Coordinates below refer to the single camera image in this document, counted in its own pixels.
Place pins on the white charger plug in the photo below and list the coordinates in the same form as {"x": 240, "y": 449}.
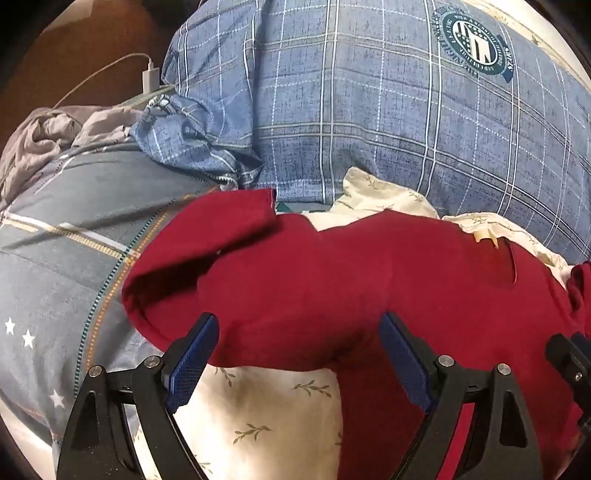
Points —
{"x": 150, "y": 76}

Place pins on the crumpled grey cloth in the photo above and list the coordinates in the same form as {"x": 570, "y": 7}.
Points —
{"x": 37, "y": 138}

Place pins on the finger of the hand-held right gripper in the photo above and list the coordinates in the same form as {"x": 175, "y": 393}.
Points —
{"x": 565, "y": 355}

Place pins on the brown wooden headboard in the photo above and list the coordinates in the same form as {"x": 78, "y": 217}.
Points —
{"x": 69, "y": 46}

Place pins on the blue plaid pillow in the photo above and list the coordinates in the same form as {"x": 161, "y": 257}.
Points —
{"x": 369, "y": 115}

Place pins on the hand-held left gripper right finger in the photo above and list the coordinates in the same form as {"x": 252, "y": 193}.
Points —
{"x": 406, "y": 364}

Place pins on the grey star-print bed sheet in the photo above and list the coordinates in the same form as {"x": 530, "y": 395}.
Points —
{"x": 69, "y": 207}

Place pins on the dark red garment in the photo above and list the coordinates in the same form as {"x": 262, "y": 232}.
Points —
{"x": 300, "y": 277}

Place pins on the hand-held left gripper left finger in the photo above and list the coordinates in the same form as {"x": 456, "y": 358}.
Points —
{"x": 194, "y": 364}

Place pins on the cream leaf-print cloth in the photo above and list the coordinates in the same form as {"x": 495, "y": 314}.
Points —
{"x": 258, "y": 406}

